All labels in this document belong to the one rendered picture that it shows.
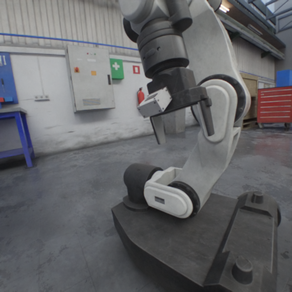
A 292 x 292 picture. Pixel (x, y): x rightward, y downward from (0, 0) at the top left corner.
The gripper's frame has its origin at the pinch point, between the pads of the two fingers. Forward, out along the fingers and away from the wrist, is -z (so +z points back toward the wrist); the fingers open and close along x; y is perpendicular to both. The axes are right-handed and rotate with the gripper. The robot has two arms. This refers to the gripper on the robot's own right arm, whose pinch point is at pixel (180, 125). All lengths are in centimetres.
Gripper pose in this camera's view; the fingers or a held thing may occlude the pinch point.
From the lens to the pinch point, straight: 30.2
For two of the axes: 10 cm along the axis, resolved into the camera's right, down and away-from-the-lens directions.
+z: -2.4, -9.7, -0.9
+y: 6.4, -2.2, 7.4
